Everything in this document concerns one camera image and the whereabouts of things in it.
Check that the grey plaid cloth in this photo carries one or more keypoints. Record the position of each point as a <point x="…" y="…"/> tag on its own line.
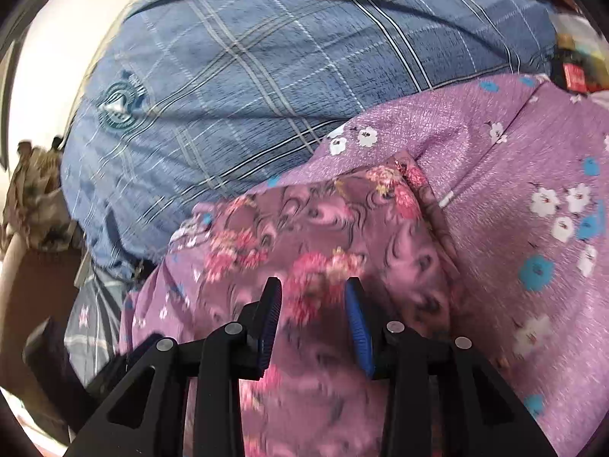
<point x="92" y="333"/>

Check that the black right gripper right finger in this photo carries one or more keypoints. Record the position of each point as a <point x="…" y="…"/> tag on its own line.
<point x="444" y="398"/>

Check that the brown floral hanging cloth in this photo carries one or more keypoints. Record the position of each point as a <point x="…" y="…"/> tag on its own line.
<point x="35" y="207"/>

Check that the pink floral paisley garment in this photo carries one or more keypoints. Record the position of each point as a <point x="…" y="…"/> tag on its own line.
<point x="371" y="223"/>

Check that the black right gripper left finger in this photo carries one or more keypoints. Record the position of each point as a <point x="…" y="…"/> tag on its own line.
<point x="145" y="415"/>

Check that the blue plaid bed sheet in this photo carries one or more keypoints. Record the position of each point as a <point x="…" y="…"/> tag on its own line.
<point x="198" y="100"/>

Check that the purple flowered cloth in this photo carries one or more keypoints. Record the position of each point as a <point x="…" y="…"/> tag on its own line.
<point x="517" y="172"/>

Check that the small dark bottle red label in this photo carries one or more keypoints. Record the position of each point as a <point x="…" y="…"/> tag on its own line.
<point x="580" y="65"/>

